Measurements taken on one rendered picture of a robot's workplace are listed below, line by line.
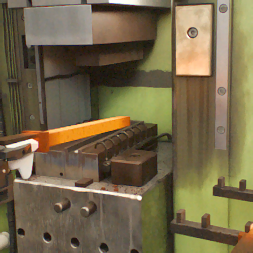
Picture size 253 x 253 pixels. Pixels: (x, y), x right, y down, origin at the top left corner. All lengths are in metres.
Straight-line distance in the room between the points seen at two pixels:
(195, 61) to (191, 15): 0.11
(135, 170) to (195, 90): 0.26
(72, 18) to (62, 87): 0.39
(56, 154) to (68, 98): 0.34
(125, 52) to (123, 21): 0.13
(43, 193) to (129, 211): 0.25
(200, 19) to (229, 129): 0.28
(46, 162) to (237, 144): 0.51
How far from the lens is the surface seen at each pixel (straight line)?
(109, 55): 1.35
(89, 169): 1.25
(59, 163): 1.30
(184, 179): 1.30
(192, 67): 1.21
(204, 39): 1.20
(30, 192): 1.30
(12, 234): 1.65
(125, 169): 1.20
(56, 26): 1.24
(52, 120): 1.51
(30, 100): 1.49
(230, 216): 1.31
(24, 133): 0.81
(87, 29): 1.19
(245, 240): 0.72
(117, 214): 1.18
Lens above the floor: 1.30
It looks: 12 degrees down
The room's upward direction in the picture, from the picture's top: 2 degrees counter-clockwise
